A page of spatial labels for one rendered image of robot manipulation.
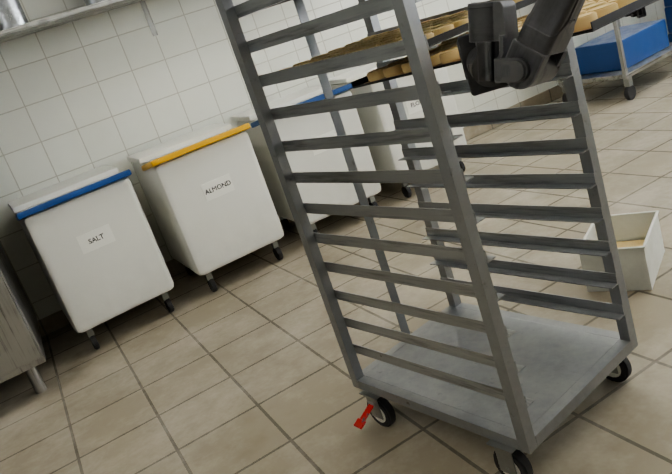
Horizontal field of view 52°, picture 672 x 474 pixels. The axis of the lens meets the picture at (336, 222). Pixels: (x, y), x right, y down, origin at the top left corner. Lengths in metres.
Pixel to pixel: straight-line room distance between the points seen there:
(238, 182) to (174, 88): 0.84
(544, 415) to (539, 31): 0.98
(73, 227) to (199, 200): 0.61
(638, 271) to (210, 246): 2.06
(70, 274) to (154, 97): 1.22
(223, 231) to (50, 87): 1.24
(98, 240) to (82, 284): 0.22
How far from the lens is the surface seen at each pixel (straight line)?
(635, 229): 2.71
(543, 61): 1.04
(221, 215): 3.55
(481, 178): 1.95
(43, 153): 4.04
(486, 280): 1.45
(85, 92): 4.06
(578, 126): 1.72
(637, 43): 5.22
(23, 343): 3.25
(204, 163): 3.51
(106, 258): 3.46
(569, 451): 1.85
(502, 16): 1.08
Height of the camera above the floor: 1.16
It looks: 17 degrees down
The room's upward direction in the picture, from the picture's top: 19 degrees counter-clockwise
